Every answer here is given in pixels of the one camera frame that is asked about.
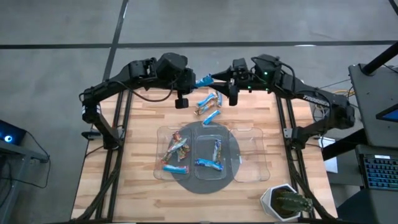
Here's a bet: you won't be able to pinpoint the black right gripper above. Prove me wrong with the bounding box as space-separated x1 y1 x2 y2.
211 58 254 94

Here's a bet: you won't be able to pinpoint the blue brown chewy granola bar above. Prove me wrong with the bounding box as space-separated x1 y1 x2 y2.
195 76 215 89
213 139 223 164
195 157 224 172

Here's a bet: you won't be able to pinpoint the orange brown granola bar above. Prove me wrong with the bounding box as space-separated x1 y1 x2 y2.
194 101 218 116

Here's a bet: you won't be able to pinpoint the snack bars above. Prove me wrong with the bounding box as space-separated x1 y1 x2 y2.
160 138 189 165

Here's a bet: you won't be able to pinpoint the round grey woven placemat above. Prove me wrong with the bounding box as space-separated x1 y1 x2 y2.
166 121 242 195

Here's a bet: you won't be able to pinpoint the cactus in white pot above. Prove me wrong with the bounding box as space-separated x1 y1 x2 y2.
260 183 302 222

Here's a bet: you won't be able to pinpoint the black slanted pole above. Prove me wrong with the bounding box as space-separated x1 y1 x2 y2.
321 128 368 162

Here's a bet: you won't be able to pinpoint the white paper sheet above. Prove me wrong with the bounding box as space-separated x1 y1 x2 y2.
317 136 340 174

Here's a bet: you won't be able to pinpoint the green cactus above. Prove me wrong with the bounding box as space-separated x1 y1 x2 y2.
275 190 313 215

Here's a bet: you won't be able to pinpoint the black round pole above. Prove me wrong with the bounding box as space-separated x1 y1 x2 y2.
361 40 398 76

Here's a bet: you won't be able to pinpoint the grey equipment cabinet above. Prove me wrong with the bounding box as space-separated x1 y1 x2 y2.
348 63 398 149

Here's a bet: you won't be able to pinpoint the blue lit screen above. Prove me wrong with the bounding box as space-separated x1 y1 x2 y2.
375 104 398 123

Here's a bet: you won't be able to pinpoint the backlit computer keyboard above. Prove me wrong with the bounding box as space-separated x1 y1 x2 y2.
361 154 398 191

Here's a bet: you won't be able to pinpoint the grey metal side desk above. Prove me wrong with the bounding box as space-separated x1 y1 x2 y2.
0 139 50 224

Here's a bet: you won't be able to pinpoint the black computer tower blue lights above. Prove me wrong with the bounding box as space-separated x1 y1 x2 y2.
0 119 27 146

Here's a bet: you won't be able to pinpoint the dark grey keyboard desk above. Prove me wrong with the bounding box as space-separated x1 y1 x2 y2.
337 144 398 224

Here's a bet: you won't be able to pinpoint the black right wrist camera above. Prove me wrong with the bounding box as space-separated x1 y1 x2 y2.
228 85 240 107

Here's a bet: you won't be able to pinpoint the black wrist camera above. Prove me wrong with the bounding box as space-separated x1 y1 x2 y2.
228 85 240 107
174 97 190 110

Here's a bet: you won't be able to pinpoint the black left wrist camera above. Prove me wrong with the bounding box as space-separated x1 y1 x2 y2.
174 97 190 110

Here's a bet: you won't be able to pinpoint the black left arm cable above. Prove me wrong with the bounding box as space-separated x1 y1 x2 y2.
121 81 175 103

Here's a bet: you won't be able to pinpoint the black floor cable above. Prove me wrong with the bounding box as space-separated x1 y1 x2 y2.
0 129 52 190

